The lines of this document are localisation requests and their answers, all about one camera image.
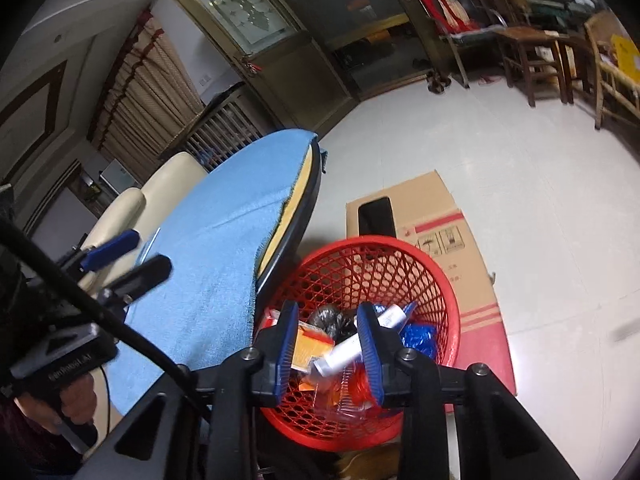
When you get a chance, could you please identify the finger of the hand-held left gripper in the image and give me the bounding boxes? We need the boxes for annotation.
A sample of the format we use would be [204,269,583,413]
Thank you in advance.
[97,254,173,306]
[55,228,141,273]

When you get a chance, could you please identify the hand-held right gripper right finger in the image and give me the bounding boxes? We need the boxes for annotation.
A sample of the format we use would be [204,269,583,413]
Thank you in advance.
[356,301,581,480]

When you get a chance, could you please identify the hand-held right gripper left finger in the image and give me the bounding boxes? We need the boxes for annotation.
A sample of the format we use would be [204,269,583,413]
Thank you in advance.
[82,300,301,480]

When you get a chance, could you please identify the orange and white box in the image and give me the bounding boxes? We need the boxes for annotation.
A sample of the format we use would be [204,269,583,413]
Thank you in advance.
[290,322,336,373]

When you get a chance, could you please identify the white toothpaste tube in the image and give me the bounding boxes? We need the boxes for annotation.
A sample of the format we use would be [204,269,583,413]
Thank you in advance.
[309,301,420,378]

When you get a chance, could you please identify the clear plastic wrapper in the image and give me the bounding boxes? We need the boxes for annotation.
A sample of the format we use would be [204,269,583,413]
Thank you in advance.
[300,365,371,416]

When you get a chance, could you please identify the black plastic bag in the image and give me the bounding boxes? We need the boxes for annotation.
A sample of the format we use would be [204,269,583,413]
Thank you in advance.
[307,304,358,341]

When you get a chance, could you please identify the blue plastic bag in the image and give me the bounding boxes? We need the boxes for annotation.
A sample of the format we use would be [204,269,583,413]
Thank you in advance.
[400,321,438,361]

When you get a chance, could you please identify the red mesh basket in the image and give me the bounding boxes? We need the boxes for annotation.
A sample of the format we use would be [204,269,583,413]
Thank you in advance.
[256,235,462,453]

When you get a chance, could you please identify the person's left forearm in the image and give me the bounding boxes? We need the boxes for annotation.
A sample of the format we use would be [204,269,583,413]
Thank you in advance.
[0,400,76,480]

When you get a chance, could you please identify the person's left hand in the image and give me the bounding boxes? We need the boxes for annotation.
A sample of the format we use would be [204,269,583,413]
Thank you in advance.
[15,372,98,436]

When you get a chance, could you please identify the thin white stick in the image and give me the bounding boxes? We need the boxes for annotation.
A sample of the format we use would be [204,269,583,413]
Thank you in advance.
[140,227,162,261]

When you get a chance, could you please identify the beige leather sofa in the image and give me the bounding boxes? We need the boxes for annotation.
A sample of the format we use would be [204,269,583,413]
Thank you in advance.
[77,151,211,291]

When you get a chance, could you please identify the round table with blue cloth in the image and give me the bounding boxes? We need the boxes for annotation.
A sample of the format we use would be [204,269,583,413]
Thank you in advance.
[102,129,320,417]

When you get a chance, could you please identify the white standing air conditioner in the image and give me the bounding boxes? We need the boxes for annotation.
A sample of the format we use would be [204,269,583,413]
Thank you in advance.
[99,158,141,196]

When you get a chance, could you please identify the brown cardboard box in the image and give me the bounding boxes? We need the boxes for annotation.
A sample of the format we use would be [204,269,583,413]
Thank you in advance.
[345,170,518,416]

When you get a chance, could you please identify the beige curtains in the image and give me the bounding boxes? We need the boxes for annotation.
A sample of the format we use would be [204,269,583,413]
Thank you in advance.
[87,7,206,161]

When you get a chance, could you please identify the wooden slatted railing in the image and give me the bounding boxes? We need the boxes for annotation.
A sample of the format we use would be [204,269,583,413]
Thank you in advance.
[182,82,281,171]

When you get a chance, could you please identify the brown door with arched glass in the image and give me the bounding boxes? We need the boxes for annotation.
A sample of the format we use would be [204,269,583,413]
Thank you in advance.
[167,0,358,133]

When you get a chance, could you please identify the wooden glass-door cabinet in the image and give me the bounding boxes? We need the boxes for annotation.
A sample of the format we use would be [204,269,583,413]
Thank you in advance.
[372,0,496,78]

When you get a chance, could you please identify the brown wooden stool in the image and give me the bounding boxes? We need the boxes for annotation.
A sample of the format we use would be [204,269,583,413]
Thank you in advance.
[495,25,571,108]
[555,30,601,96]

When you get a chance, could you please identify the bamboo chair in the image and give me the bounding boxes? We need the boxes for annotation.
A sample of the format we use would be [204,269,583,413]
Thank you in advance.
[582,10,640,131]

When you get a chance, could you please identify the yellow box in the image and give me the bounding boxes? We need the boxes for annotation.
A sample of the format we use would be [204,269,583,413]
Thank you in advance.
[609,34,640,81]

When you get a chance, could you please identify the metal frame chair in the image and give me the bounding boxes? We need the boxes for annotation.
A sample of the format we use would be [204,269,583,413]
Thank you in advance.
[410,0,506,88]

